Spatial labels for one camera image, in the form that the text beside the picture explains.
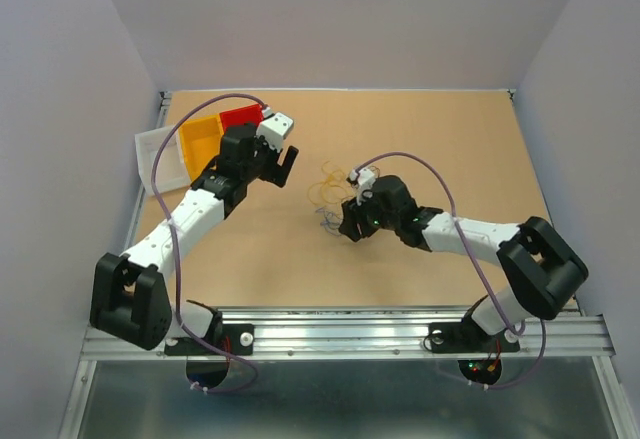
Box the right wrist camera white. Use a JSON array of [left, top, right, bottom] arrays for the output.
[[347, 167, 379, 205]]

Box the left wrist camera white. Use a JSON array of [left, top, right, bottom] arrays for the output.
[[255, 107, 294, 152]]

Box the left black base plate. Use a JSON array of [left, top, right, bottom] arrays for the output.
[[164, 323, 255, 357]]

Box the white plastic bin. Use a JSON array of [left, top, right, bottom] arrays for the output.
[[134, 124, 194, 198]]

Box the red plastic bin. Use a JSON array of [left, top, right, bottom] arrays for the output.
[[219, 104, 263, 131]]

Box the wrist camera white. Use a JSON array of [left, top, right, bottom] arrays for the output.
[[347, 167, 379, 205], [255, 107, 294, 152]]

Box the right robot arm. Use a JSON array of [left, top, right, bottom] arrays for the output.
[[339, 169, 589, 353]]

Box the aluminium rail frame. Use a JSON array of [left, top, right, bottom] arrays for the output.
[[63, 90, 639, 438]]

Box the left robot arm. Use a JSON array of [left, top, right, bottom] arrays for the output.
[[89, 113, 298, 353]]

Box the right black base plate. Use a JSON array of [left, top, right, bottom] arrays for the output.
[[423, 321, 520, 354]]

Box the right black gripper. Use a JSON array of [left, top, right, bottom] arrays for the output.
[[336, 185, 399, 242]]

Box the yellow plastic bin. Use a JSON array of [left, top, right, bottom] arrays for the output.
[[178, 115, 224, 181]]

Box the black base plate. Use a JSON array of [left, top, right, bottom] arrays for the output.
[[164, 323, 255, 357], [423, 321, 520, 354]]

